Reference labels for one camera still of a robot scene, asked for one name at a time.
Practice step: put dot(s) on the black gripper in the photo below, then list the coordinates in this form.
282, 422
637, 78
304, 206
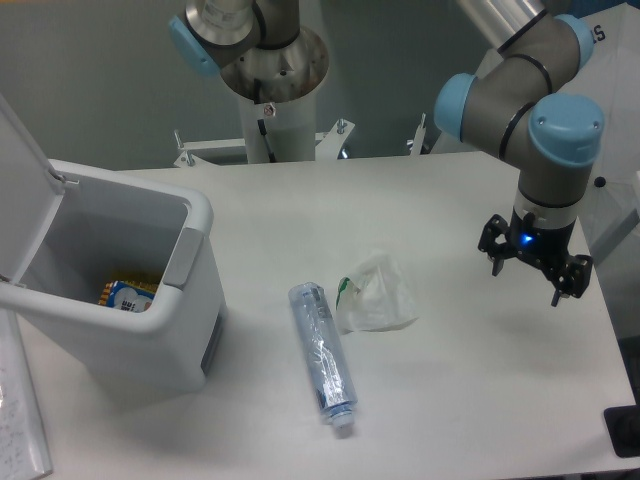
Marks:
544, 249

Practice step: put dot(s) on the white plastic bag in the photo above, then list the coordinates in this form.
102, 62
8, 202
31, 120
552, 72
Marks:
375, 296

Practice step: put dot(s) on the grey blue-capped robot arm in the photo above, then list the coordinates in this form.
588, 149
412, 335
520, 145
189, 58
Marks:
517, 113

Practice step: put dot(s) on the white trash can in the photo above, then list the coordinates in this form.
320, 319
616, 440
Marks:
133, 223

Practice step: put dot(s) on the white trash can lid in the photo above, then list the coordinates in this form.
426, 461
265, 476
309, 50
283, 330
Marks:
25, 200

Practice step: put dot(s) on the white Superior umbrella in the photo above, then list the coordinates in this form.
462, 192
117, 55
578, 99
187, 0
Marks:
612, 79

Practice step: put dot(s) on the black device at table edge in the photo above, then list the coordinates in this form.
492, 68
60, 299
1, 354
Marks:
623, 427

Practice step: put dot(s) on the clear plastic water bottle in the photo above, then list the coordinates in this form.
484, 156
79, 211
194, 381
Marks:
324, 356

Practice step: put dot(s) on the blue yellow snack package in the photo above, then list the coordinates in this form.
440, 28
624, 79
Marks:
130, 290

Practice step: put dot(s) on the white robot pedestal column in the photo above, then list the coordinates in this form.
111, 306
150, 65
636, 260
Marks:
280, 88

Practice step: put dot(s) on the white metal base frame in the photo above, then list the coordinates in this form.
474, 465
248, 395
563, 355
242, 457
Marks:
331, 145

